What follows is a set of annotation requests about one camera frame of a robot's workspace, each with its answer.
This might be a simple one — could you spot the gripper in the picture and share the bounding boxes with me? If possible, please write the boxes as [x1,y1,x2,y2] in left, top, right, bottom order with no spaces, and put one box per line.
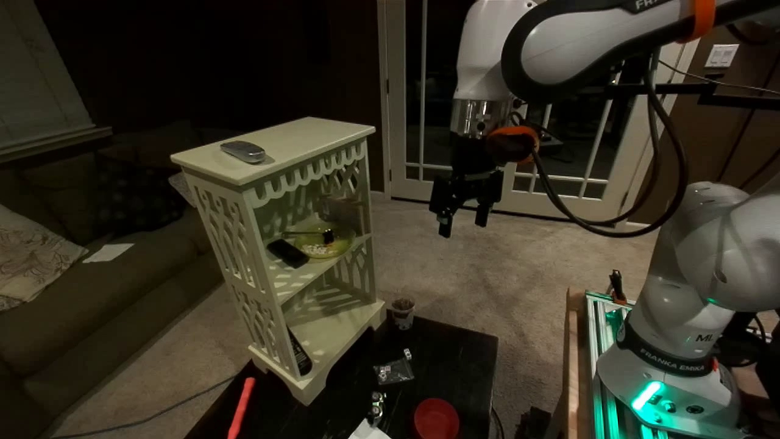
[429,134,505,239]

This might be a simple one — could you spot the green plate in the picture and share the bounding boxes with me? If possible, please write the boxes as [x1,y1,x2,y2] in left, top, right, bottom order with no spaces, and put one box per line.
[294,222,356,260]

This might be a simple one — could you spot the white ornate wooden shelf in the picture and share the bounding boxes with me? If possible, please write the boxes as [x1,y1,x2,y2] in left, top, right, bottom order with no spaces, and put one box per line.
[170,116,386,407]

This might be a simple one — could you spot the white glass door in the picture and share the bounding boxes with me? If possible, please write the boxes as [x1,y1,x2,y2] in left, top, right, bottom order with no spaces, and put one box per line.
[377,0,699,224]

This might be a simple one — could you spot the grey mug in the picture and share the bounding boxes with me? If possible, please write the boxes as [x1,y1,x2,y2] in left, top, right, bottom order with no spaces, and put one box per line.
[316,193,366,227]

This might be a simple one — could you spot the small paper cup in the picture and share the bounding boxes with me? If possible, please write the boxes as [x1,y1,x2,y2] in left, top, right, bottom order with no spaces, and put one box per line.
[391,297,416,331]

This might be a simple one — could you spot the black utensil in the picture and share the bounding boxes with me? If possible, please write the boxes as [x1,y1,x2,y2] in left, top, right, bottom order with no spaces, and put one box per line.
[283,228,335,246]

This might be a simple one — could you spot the clear plastic bag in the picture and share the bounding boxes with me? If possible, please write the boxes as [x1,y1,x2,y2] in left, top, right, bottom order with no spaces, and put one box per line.
[373,358,416,385]

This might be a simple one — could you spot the black phone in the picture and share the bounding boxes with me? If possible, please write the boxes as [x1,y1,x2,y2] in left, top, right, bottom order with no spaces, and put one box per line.
[266,238,310,269]

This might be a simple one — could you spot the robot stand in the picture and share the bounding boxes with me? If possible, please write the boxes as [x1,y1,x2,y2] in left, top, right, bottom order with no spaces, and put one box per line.
[564,287,780,439]

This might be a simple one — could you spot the red bowl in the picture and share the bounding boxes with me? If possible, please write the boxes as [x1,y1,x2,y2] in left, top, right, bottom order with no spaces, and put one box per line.
[413,398,461,439]

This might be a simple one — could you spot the small metal parts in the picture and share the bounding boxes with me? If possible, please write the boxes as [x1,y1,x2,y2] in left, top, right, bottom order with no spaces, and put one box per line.
[367,391,387,426]

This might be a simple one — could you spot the black remote control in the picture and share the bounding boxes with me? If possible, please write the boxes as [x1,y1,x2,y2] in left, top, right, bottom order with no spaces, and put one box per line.
[286,326,314,377]

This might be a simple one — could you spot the silver computer mouse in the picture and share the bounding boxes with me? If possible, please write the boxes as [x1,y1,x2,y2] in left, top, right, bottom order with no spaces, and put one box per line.
[220,140,268,165]

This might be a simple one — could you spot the white paper sheet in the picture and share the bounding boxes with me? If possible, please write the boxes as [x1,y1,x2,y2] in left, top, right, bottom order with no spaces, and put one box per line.
[348,419,391,439]

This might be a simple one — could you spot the red marker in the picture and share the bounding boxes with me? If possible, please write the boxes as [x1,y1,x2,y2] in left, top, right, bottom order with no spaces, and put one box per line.
[227,376,256,439]

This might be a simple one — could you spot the dark patterned pillow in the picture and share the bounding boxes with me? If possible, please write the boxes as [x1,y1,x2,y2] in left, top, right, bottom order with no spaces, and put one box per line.
[91,155,187,236]

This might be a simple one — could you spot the white paper note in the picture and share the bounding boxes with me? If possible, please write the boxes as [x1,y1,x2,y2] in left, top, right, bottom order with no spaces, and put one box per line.
[82,243,135,264]

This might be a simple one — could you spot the brown couch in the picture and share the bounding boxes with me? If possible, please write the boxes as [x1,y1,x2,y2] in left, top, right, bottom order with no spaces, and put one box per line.
[0,121,225,439]

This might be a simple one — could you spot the beige patterned cushion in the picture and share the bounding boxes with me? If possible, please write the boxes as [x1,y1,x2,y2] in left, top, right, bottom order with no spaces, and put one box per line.
[0,204,88,312]

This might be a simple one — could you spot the window blind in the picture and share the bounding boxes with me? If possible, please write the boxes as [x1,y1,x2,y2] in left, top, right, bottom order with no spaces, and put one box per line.
[0,0,114,163]

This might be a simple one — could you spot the orange handled tool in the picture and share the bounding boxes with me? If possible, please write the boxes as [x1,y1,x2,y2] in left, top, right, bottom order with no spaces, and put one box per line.
[607,269,628,305]

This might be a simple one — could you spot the white wall switch plate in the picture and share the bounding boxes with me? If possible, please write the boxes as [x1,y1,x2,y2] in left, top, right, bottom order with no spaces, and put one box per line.
[704,43,740,69]

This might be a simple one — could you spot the black cable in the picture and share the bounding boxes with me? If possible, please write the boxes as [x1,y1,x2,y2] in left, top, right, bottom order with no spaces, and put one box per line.
[51,374,236,439]

